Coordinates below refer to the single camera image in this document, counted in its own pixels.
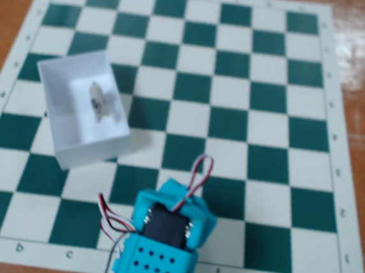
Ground long black cable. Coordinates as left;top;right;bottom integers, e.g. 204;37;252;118
103;237;125;273

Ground red white black shoulder cable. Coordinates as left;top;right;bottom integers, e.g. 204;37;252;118
94;192;140;246

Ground small grey toy horse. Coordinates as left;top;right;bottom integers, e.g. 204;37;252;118
85;81;110;124

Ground white open cardboard box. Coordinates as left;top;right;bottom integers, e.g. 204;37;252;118
27;44;138;176

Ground red white black elbow cable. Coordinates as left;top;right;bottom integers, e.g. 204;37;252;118
171;153;215;217

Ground green white chessboard mat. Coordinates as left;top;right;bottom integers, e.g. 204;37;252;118
0;0;365;273

